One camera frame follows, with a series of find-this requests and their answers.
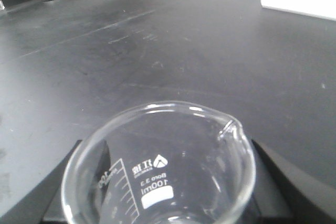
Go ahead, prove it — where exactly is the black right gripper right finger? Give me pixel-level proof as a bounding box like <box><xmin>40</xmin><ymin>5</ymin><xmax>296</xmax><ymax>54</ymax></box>
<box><xmin>252</xmin><ymin>140</ymin><xmax>335</xmax><ymax>223</ymax></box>

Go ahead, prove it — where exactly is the clear 100ml glass beaker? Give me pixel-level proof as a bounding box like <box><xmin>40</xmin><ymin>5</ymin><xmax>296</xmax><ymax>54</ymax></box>
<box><xmin>61</xmin><ymin>101</ymin><xmax>256</xmax><ymax>223</ymax></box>

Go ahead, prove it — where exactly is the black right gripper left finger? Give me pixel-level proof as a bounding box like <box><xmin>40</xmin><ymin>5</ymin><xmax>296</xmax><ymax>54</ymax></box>
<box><xmin>0</xmin><ymin>140</ymin><xmax>111</xmax><ymax>224</ymax></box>

